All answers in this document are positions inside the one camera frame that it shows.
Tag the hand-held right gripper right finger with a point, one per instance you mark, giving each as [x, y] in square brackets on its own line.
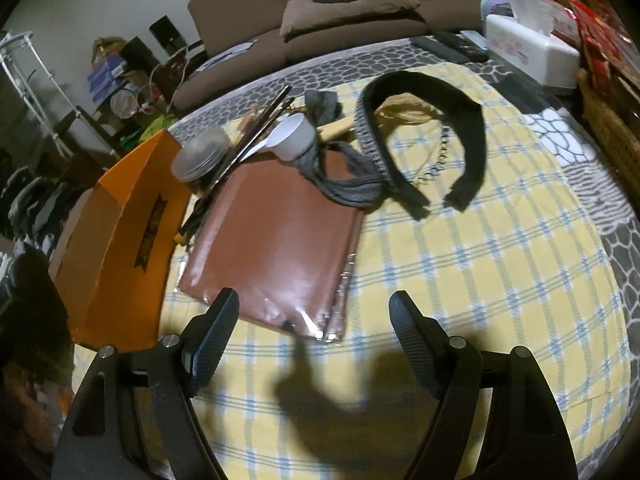
[416, 345]

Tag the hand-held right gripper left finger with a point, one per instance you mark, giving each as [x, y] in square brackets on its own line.
[210, 342]

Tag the orange cardboard box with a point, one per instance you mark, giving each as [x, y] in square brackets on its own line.
[115, 260]

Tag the round clear lidded container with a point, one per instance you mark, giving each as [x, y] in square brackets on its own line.
[200, 155]

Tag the white plastic scoop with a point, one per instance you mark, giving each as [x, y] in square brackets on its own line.
[292, 135]

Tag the black patterned headband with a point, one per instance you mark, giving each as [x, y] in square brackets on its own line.
[470, 125]

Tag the yellow plaid cloth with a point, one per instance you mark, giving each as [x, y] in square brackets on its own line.
[475, 285]

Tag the brown leather pouch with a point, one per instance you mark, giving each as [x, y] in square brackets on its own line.
[270, 240]

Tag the grey knit cloth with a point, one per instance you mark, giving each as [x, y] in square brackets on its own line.
[350, 177]

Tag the dark wooden stick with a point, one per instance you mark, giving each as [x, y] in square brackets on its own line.
[265, 120]
[250, 145]

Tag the green bag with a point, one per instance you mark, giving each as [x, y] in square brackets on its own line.
[152, 129]

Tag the tan plastic bag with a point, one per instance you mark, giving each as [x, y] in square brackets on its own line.
[405, 109]

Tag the round printed tin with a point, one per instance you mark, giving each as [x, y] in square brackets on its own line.
[124, 104]

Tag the white grey geometric blanket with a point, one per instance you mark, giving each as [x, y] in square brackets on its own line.
[570, 140]

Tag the stack of blue boxes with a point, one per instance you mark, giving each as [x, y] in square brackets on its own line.
[105, 76]

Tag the papers on sofa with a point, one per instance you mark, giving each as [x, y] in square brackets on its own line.
[229, 55]

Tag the wicker basket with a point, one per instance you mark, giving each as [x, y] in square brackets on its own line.
[612, 130]

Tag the grey pebble pattern mat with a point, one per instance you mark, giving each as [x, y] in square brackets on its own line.
[320, 66]

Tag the black remote control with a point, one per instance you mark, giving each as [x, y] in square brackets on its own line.
[462, 42]
[434, 47]

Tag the white tissue box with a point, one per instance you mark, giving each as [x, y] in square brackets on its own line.
[525, 55]

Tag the black speaker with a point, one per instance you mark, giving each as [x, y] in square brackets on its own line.
[164, 34]

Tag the white metal rack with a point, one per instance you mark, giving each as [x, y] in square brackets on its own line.
[30, 85]

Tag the brown sofa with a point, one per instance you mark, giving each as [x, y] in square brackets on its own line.
[235, 7]

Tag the brown cushion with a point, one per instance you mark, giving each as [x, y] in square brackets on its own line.
[345, 15]

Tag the lavender round container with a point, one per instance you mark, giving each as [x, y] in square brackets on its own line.
[495, 6]

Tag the pile of red packets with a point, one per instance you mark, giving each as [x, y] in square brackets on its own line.
[600, 30]

